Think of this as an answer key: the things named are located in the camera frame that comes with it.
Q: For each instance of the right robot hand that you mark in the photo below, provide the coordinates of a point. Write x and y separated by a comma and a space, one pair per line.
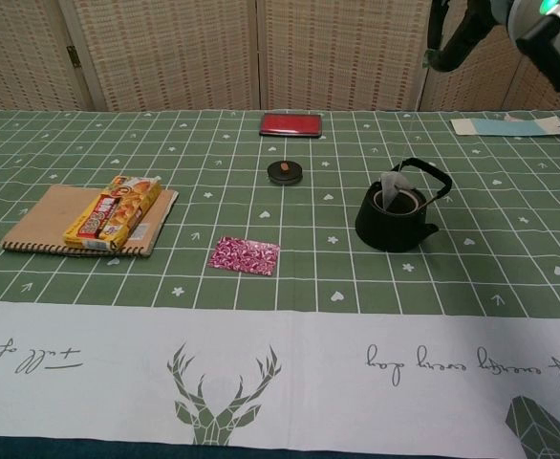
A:
461, 38

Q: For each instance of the white tea bag green tag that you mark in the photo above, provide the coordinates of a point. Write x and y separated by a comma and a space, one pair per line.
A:
392, 189

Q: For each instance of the black cast iron teapot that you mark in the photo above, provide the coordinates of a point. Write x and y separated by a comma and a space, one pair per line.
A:
385, 229

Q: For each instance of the black teapot lid brown knob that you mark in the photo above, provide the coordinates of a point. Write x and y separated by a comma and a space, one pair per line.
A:
285, 173

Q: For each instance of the small pink paper scrap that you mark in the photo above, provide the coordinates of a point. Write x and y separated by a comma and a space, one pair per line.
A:
511, 115

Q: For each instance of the white and blue envelope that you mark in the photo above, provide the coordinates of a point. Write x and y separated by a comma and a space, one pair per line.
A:
509, 126

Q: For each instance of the red flat case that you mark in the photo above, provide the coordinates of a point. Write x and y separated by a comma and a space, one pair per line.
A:
290, 124

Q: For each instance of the woven folding screen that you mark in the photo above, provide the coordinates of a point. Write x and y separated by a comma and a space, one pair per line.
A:
165, 52

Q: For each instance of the pink patterned card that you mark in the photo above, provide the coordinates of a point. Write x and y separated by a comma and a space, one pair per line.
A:
244, 255

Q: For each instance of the green checkered tablecloth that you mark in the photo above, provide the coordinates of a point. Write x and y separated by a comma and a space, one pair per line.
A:
280, 334

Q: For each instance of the yellow curry box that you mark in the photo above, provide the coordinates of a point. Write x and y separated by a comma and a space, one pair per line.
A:
113, 210

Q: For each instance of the brown spiral notebook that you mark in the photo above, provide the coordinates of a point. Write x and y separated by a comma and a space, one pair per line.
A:
41, 215

